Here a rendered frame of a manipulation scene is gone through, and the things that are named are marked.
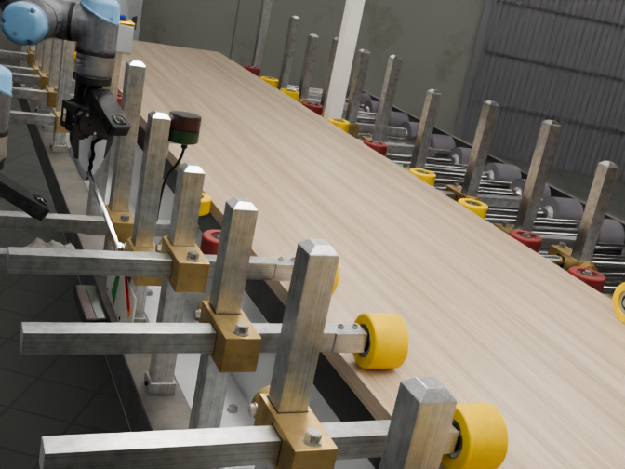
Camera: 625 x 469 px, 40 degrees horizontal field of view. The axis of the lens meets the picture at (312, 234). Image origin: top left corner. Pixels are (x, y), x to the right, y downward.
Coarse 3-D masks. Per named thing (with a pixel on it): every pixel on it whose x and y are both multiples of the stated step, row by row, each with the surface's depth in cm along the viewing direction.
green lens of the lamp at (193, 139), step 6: (174, 132) 156; (180, 132) 156; (186, 132) 156; (198, 132) 158; (168, 138) 157; (174, 138) 157; (180, 138) 156; (186, 138) 157; (192, 138) 157; (198, 138) 159
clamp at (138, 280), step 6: (126, 240) 165; (126, 246) 165; (132, 246) 161; (138, 246) 162; (132, 276) 159; (138, 276) 156; (144, 276) 157; (138, 282) 157; (144, 282) 157; (150, 282) 158; (156, 282) 158
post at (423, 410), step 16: (400, 384) 71; (416, 384) 70; (432, 384) 69; (400, 400) 71; (416, 400) 68; (432, 400) 68; (448, 400) 69; (400, 416) 70; (416, 416) 68; (432, 416) 69; (448, 416) 69; (400, 432) 70; (416, 432) 69; (432, 432) 69; (448, 432) 70; (384, 448) 73; (400, 448) 70; (416, 448) 69; (432, 448) 70; (384, 464) 72; (400, 464) 70; (416, 464) 70; (432, 464) 71
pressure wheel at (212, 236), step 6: (204, 234) 164; (210, 234) 165; (216, 234) 166; (204, 240) 163; (210, 240) 162; (216, 240) 162; (204, 246) 163; (210, 246) 162; (216, 246) 162; (204, 252) 163; (210, 252) 162; (216, 252) 162
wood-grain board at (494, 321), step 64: (192, 64) 369; (256, 128) 268; (320, 128) 288; (256, 192) 201; (320, 192) 212; (384, 192) 224; (256, 256) 161; (384, 256) 174; (448, 256) 182; (512, 256) 191; (448, 320) 148; (512, 320) 154; (576, 320) 160; (384, 384) 121; (448, 384) 125; (512, 384) 129; (576, 384) 133; (512, 448) 111; (576, 448) 114
